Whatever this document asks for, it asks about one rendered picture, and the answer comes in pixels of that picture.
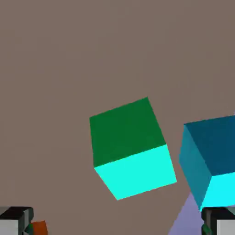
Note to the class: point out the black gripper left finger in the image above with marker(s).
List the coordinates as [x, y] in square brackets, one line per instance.
[12, 218]

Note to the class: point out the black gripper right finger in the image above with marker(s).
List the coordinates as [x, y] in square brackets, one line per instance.
[220, 219]

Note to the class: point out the small orange cube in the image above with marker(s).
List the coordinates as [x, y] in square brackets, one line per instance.
[40, 228]

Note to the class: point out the small blue cube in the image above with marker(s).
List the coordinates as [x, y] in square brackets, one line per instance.
[207, 156]

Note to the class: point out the small green cube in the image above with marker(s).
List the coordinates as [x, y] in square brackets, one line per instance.
[128, 146]

